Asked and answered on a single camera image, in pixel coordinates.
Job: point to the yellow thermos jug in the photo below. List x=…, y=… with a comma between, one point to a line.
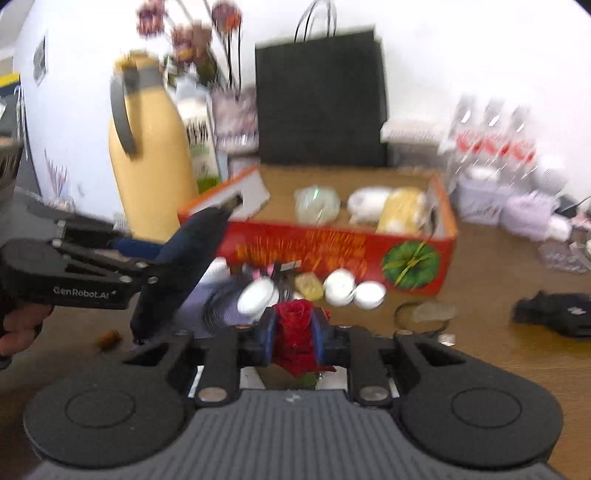
x=152, y=184

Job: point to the small yellow object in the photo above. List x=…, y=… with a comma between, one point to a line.
x=309, y=286

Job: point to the clear plastic container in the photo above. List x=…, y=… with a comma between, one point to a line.
x=415, y=154

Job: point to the purple fluffy scrunchie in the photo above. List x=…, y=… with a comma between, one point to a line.
x=528, y=217

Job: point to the red cardboard box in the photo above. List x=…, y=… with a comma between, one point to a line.
x=323, y=249

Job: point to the white and yellow plush toy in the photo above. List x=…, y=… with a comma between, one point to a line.
x=401, y=210

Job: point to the clear water bottle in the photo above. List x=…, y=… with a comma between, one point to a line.
x=490, y=143
x=521, y=147

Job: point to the white round container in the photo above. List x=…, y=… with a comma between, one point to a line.
x=369, y=295
x=339, y=287
x=256, y=297

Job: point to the milk carton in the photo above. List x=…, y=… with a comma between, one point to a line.
x=201, y=138

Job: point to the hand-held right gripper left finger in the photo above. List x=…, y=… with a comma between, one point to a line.
x=268, y=337

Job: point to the black paper bag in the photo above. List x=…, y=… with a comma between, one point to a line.
x=318, y=101

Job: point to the black cloth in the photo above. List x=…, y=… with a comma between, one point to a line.
x=554, y=311

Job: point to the dried flower bunch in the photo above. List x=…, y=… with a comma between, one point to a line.
x=184, y=37

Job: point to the purple wrapped vase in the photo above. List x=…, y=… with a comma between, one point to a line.
x=233, y=115

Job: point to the clear wrapped greenish ball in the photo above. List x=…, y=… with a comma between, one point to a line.
x=317, y=205

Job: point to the white robot figure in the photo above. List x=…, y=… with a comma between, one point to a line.
x=549, y=175

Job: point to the white earbuds case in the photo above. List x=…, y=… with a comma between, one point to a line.
x=482, y=174

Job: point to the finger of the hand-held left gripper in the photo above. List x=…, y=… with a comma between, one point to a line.
x=115, y=272
x=124, y=244

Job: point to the pack of water bottles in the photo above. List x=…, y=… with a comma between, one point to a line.
x=461, y=138

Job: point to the lavender tin box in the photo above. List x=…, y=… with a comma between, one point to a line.
x=480, y=203

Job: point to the dark patterned card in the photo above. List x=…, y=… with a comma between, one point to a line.
x=561, y=258

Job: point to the white charger block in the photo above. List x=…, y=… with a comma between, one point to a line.
x=559, y=227

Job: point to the red rose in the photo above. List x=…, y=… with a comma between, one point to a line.
x=298, y=332

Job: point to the navy blue case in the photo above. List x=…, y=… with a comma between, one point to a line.
x=194, y=244

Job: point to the person's left hand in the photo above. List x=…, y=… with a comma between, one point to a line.
x=18, y=325

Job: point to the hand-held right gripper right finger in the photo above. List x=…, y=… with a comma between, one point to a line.
x=321, y=339

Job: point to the black small device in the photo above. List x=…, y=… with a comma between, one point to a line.
x=570, y=207

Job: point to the small brown object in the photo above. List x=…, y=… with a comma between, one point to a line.
x=108, y=339

